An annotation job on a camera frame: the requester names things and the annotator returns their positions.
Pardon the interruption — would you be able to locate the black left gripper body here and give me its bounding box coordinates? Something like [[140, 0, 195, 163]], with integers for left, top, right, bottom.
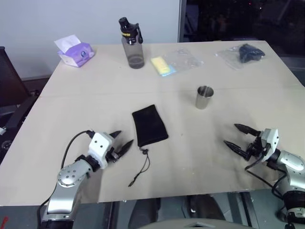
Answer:
[[106, 145, 121, 165]]

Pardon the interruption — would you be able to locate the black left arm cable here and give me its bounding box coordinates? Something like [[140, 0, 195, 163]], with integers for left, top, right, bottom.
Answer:
[[38, 130, 95, 215]]

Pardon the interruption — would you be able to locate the purple tissue pack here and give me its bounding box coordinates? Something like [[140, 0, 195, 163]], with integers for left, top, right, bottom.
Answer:
[[53, 34, 96, 68]]

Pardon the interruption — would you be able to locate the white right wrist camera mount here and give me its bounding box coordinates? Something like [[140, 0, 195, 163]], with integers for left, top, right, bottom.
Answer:
[[259, 128, 279, 163]]

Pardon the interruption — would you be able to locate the black item in clear bag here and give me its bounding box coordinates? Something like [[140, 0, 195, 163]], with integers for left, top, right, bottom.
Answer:
[[238, 43, 266, 63]]

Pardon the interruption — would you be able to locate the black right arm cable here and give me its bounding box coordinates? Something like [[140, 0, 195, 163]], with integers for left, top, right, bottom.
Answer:
[[244, 156, 290, 200]]

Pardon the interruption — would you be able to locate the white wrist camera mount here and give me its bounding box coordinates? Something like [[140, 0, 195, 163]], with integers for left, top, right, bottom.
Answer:
[[88, 132, 115, 170], [259, 128, 279, 163]]

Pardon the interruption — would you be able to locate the stainless steel cup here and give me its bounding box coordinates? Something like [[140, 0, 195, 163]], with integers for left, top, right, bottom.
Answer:
[[195, 86, 215, 110]]

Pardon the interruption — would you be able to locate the grey bottle with black lid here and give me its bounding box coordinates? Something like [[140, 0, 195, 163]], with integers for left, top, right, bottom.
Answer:
[[118, 16, 145, 69]]

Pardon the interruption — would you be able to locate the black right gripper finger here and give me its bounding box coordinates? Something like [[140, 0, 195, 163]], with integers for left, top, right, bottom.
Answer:
[[223, 140, 249, 160], [234, 123, 260, 137]]

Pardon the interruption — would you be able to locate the yellow and blue sponge pack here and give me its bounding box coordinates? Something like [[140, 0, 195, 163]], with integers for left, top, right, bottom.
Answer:
[[150, 56, 177, 77]]

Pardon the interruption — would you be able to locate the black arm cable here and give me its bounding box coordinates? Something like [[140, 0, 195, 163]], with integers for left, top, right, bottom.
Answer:
[[244, 156, 290, 200], [38, 130, 95, 215]]

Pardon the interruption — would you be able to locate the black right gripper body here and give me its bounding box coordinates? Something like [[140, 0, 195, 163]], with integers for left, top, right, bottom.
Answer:
[[246, 131, 268, 161]]

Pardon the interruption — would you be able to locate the black drawstring pouch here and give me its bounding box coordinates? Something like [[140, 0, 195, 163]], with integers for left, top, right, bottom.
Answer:
[[128, 104, 169, 188]]

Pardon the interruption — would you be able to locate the clear bag holding black item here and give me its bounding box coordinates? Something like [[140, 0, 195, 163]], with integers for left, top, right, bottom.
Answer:
[[215, 45, 266, 71]]

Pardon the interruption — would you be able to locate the empty clear plastic bag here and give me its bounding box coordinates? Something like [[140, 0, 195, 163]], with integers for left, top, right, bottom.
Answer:
[[163, 48, 204, 72]]

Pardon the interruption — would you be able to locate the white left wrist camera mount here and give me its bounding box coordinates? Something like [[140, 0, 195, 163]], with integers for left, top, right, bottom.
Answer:
[[88, 132, 115, 170]]

